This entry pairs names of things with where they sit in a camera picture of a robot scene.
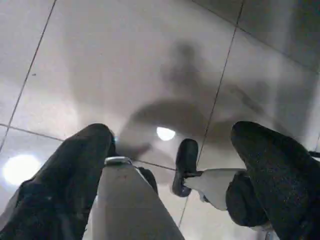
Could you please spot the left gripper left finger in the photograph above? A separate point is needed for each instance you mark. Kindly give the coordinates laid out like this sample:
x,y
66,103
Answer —
x,y
62,190

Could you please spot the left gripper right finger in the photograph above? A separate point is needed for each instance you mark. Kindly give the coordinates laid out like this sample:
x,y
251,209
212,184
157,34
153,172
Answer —
x,y
287,190

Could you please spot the white threaded table leg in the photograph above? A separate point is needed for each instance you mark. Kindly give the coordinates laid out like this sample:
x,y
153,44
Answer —
x,y
130,200

